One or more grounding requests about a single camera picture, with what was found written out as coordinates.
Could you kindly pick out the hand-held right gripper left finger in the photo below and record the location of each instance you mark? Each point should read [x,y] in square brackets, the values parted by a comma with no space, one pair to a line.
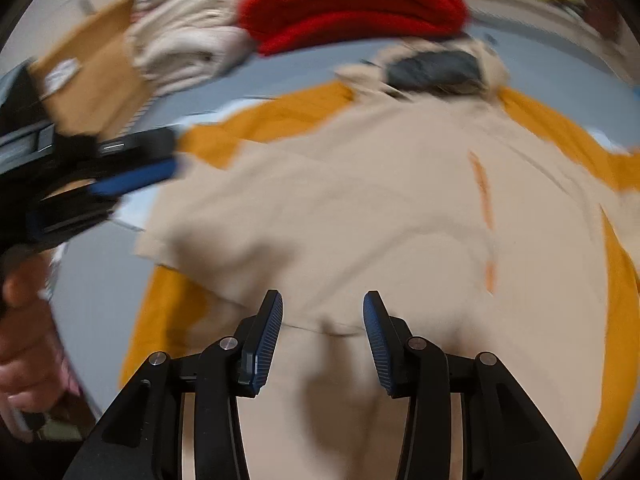
[262,340]

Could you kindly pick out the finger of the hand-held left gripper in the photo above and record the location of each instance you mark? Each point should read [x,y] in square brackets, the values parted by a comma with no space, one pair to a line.
[140,141]
[132,179]

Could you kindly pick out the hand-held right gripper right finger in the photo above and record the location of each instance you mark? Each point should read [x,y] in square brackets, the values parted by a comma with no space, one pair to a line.
[376,345]

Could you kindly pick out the beige orange-lined jacket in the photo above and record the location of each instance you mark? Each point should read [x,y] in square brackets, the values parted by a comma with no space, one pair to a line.
[375,220]

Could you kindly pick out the person's left hand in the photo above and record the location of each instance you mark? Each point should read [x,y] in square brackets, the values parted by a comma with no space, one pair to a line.
[25,330]

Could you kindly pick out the light blue printed blanket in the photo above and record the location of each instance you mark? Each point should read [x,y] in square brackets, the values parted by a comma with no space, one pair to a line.
[132,207]

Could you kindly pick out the cardboard box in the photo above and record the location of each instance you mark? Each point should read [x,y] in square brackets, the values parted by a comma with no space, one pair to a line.
[95,75]

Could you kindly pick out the cream knit sweater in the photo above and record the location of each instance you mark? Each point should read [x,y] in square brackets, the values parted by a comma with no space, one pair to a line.
[185,40]

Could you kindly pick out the grey bed mattress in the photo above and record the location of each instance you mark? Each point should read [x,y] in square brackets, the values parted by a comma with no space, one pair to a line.
[100,310]

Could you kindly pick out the red knit sweater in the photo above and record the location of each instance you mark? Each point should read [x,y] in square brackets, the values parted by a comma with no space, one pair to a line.
[350,5]

